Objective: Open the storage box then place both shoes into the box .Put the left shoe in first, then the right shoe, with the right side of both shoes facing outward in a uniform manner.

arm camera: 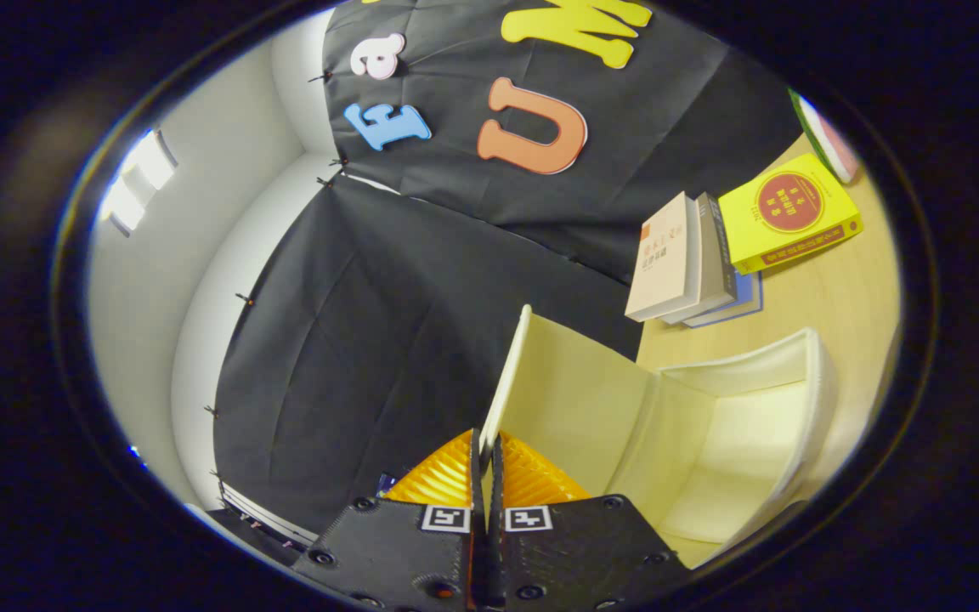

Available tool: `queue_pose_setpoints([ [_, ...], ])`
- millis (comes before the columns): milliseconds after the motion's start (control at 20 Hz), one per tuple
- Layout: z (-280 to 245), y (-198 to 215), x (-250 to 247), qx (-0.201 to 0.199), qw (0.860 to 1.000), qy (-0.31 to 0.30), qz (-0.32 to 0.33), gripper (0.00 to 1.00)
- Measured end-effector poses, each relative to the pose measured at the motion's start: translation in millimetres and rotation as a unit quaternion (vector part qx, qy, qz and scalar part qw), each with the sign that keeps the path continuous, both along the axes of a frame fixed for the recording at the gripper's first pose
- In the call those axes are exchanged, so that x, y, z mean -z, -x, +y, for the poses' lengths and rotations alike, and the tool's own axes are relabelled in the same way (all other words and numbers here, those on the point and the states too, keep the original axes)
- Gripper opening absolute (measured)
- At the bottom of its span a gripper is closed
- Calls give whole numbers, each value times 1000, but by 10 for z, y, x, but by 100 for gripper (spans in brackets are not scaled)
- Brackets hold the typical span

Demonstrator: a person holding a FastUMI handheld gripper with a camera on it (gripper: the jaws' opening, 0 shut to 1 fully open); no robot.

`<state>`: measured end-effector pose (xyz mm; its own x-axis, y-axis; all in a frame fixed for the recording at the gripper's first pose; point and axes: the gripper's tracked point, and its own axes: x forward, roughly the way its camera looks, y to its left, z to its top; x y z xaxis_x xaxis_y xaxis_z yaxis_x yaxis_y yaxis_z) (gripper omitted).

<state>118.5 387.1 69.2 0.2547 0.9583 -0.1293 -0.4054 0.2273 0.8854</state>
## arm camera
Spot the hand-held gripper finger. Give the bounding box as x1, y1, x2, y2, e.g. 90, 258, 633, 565
290, 428, 484, 612
484, 429, 694, 612

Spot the black backdrop cloth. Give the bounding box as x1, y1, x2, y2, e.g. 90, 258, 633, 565
213, 0, 805, 536

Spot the beige fabric storage box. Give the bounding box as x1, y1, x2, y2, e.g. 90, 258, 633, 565
479, 304, 839, 570

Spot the yellow book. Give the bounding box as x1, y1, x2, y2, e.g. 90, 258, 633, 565
717, 153, 864, 275

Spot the grey book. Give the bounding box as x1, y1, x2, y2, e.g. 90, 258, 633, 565
659, 192, 738, 326

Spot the blue book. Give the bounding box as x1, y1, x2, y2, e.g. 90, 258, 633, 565
682, 270, 764, 329

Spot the watermelon slice plush toy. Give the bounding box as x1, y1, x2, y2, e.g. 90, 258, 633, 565
789, 88, 860, 184

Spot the long ceiling light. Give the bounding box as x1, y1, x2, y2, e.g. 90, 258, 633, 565
99, 129, 178, 237

